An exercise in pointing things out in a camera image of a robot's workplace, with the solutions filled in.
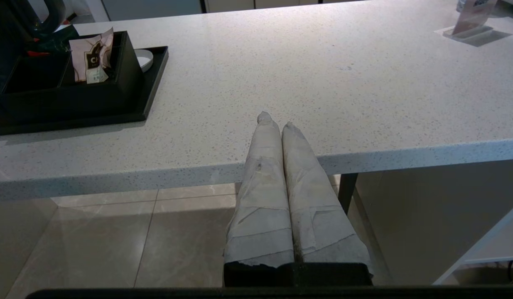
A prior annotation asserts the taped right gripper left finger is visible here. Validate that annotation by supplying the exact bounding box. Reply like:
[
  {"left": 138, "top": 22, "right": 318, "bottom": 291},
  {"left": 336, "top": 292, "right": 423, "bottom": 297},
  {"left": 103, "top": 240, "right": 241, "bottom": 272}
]
[{"left": 223, "top": 111, "right": 295, "bottom": 267}]

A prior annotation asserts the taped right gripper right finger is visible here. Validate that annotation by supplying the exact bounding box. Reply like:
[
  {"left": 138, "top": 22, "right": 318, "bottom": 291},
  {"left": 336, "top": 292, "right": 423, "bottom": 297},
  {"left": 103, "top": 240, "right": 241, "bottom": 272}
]
[{"left": 282, "top": 122, "right": 372, "bottom": 264}]

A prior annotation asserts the pink tea bag packet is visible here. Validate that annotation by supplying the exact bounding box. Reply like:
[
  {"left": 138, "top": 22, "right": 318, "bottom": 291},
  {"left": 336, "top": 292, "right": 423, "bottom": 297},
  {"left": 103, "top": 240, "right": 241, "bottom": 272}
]
[{"left": 69, "top": 27, "right": 115, "bottom": 85}]

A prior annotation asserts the black electric kettle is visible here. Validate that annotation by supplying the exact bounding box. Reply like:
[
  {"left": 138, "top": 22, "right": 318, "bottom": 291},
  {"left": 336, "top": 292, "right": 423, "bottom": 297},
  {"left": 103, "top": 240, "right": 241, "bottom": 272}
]
[{"left": 0, "top": 0, "right": 66, "bottom": 97}]

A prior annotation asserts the black rectangular serving tray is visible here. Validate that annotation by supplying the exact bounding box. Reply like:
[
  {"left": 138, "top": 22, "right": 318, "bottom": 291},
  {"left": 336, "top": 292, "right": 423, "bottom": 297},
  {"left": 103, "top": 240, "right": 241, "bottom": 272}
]
[{"left": 0, "top": 46, "right": 169, "bottom": 137}]

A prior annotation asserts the black compartment organizer box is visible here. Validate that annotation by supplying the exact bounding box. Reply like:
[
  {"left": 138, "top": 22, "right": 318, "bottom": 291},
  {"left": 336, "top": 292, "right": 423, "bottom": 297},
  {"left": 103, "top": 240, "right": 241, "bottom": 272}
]
[{"left": 0, "top": 31, "right": 145, "bottom": 122}]

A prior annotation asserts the clear acrylic sign holder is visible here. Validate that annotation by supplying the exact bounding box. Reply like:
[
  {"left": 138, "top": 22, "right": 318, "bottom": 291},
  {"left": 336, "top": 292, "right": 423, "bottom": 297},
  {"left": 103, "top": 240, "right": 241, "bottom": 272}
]
[{"left": 442, "top": 0, "right": 497, "bottom": 41}]

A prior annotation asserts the dark green red sachet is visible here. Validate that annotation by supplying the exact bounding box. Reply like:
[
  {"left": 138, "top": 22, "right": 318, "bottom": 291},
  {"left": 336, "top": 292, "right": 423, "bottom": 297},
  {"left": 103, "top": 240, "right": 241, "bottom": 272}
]
[{"left": 27, "top": 25, "right": 79, "bottom": 57}]

